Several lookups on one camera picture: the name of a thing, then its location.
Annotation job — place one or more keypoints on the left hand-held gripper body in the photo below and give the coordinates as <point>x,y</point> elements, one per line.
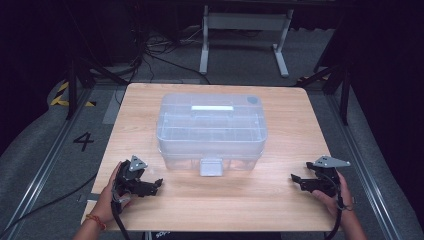
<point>128,180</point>

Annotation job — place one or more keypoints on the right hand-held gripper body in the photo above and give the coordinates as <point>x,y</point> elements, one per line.
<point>328,181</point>

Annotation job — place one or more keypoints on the clear plastic storage box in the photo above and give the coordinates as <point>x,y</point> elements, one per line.
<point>211,133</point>

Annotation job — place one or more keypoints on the person's right hand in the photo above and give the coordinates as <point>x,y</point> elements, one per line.
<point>333,204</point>

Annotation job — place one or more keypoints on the person's left hand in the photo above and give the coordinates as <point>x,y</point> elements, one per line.
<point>105,206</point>

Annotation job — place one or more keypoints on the black tripod stand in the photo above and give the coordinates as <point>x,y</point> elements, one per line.
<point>72,90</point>
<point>345,96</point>

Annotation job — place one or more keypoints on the grey metal stand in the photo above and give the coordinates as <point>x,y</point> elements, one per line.
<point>246,21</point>

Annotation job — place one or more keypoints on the metal floor rail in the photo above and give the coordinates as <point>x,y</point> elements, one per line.
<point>366,170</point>
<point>43,170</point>

